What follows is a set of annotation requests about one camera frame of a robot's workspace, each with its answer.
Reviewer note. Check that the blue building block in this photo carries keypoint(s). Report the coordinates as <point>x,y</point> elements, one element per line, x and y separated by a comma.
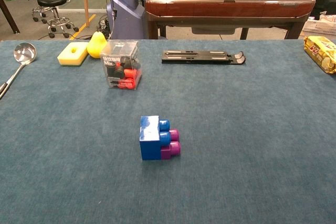
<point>149,145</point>

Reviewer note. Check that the purple building block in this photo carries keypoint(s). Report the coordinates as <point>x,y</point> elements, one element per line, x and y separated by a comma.
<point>173,150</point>

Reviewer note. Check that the yellow sponge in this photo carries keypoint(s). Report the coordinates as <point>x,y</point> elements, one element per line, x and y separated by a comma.
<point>67,57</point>

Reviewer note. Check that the clear box red black capsules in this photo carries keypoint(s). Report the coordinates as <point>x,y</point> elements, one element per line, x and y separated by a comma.
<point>123,77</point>

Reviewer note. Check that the black folding stand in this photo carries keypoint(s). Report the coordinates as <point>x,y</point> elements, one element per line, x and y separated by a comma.
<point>199,60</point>

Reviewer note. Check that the yellow toy pear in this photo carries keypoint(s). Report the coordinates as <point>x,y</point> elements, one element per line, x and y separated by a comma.
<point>95,47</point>

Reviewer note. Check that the blue felt table cover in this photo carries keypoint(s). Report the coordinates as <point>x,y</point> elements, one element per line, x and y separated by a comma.
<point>168,187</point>

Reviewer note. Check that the blue grey machine base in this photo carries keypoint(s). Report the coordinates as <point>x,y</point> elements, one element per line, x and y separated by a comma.
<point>126,11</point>

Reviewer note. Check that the brown mahjong table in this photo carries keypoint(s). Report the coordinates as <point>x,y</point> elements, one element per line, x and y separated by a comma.
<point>223,9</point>

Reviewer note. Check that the gold snack packet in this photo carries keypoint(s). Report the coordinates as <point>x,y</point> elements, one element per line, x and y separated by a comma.
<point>320,53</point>

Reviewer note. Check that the white plastic basket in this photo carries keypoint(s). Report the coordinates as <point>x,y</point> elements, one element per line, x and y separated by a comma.
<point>319,26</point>

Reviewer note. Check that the dark wooden table leg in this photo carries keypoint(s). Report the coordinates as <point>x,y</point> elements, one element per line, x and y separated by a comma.
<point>9,16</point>

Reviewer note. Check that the black bag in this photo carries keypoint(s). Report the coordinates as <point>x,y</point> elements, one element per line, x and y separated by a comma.
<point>325,5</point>

